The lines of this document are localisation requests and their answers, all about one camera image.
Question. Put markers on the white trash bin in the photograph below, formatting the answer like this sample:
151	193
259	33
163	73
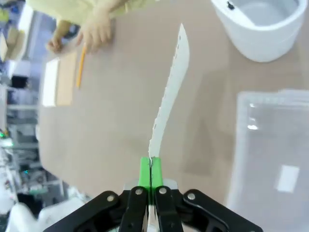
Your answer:
260	31

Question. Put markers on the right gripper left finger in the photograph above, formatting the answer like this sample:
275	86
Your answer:
144	171

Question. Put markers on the white torn notebook sheet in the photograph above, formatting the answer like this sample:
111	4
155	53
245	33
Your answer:
176	79

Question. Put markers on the person in yellow shirt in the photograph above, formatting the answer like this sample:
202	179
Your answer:
72	9

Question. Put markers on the white plastic basket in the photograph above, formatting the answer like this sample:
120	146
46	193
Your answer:
270	149

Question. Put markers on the yellow pencil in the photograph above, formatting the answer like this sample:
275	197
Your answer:
81	67

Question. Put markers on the spiral notebook with brown cover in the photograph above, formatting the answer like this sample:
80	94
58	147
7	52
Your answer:
65	79

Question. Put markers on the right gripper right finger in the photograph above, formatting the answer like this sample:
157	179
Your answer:
157	171

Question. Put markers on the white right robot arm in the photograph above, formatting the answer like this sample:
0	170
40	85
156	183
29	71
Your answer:
55	210

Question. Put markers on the person's left hand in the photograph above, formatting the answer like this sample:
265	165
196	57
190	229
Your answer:
96	29

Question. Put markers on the small white paper slip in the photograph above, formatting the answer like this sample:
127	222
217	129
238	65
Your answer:
288	178

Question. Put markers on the person's right hand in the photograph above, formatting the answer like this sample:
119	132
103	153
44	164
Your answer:
56	43

